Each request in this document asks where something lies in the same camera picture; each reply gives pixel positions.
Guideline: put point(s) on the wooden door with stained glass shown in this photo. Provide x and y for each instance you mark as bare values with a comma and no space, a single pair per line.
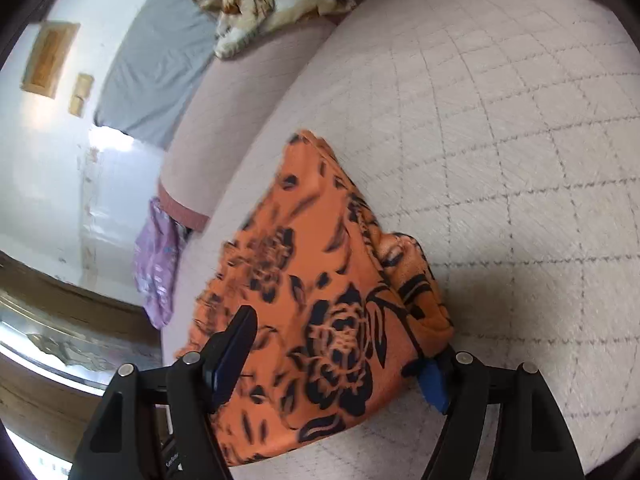
55,405

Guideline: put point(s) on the purple floral cloth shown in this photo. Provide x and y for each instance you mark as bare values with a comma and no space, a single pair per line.
157,265

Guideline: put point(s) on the orange black floral garment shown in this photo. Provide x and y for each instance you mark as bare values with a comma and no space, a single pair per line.
320,280

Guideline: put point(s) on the large wooden picture frame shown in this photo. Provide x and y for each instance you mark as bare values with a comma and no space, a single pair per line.
49,59

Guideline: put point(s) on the quilted white bed cover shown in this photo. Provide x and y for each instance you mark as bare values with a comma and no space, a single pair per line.
500,135

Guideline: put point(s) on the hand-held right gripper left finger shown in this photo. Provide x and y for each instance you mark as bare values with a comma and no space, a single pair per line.
235,355

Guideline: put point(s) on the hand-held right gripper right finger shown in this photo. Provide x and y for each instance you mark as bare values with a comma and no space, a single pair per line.
433,385

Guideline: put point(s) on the tiger print blanket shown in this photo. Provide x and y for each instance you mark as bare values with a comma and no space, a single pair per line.
260,5

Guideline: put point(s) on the pink bolster cushion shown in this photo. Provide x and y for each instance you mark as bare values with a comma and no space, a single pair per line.
240,100

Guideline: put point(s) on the grey sheet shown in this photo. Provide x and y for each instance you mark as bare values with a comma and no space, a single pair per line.
160,70

